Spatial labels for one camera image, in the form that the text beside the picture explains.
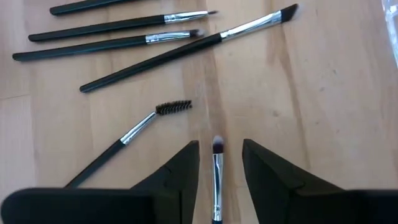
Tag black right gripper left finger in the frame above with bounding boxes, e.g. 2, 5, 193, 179
1, 139, 200, 224

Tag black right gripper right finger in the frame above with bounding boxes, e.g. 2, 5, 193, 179
242, 138, 398, 224

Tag black blending brush pale tip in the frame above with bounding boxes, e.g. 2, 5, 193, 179
211, 135, 225, 224

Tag black spoolie brush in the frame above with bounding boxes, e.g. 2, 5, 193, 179
63, 99, 193, 190

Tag black angled makeup brush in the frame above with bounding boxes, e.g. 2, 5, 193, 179
79, 2, 300, 93

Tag thin black eyeliner brush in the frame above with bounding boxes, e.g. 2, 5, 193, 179
27, 9, 219, 43

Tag black makeup brush silver ferrule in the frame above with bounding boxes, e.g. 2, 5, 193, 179
49, 0, 137, 16

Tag clear acrylic organizer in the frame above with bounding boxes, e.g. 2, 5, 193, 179
381, 0, 398, 69

